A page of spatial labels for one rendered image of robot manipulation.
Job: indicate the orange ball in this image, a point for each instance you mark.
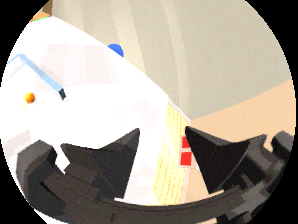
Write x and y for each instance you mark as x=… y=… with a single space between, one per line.
x=30 y=97

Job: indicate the pale blue l-shaped clear wall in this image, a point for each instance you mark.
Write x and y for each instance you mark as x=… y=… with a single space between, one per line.
x=43 y=75

